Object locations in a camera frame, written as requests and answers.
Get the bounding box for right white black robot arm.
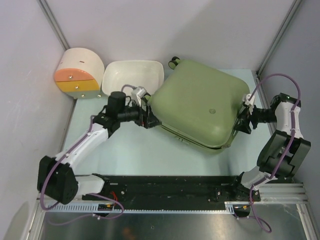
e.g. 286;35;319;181
230;93;311;201

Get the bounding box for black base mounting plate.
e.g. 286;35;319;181
98;175;261;211

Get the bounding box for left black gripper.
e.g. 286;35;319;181
117;98;162;129

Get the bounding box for white slotted cable duct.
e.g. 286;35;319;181
46;201;237;215

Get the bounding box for aluminium frame rail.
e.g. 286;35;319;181
36;182;309;204

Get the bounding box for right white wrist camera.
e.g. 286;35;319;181
242;93;255;112

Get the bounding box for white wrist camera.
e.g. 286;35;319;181
242;93;255;112
131;86;147;106

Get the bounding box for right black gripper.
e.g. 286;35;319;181
234;103;278;135

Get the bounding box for green hard-shell suitcase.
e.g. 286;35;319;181
149;56;250;152

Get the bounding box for white rectangular plastic basin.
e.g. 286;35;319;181
101;60;165;96

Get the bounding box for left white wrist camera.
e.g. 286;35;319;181
131;86;147;106

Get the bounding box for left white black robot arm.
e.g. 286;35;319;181
37;87;161;205

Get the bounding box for cream drawer box orange fronts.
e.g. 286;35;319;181
54;47;105;99

